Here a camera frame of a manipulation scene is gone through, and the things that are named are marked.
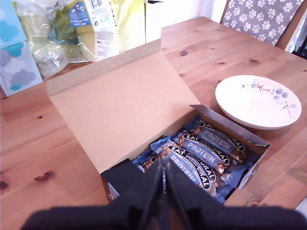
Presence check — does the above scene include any yellow plastic wrapped pack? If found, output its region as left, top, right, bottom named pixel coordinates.
left=83, top=0, right=147, bottom=58

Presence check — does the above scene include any light blue cloud tissue box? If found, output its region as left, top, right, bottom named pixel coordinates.
left=0, top=0, right=27, bottom=50

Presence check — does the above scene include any white cloud print tissue box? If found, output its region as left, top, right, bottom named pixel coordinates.
left=0, top=40, right=44, bottom=97

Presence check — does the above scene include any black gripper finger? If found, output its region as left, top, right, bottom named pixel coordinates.
left=109, top=160, right=163, bottom=211
left=164, top=163, right=224, bottom=211

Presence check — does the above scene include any blue protein snack bar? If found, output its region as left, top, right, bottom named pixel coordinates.
left=190, top=119, right=250, bottom=166
left=189, top=171, right=218, bottom=196
left=154, top=143, right=218, bottom=186
left=171, top=131, right=232, bottom=175
left=133, top=153, right=158, bottom=173

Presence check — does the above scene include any clear bag of green sponges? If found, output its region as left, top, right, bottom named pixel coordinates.
left=13, top=0, right=98, bottom=80

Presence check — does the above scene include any white plate blue flower print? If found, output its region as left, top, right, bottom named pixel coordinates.
left=214, top=75, right=302, bottom=131

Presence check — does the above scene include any blue black snackbar carton box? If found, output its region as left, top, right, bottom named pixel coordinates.
left=46, top=39, right=271, bottom=206

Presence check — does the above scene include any wooden chair paw-print cushion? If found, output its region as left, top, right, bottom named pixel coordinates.
left=219, top=0, right=307, bottom=52

